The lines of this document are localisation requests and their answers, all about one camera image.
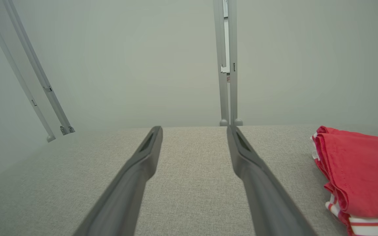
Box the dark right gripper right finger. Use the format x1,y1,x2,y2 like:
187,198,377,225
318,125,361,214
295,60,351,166
226,125,318,236

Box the red shirt white sleeves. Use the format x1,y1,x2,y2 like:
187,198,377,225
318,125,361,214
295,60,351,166
310,126,378,236

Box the grey partition post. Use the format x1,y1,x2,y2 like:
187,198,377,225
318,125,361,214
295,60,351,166
2,0,75,136
227,0,243,127
213,0,230,127
0,0,57,143

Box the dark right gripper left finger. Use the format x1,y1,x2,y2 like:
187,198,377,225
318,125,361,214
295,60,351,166
73,126,163,236

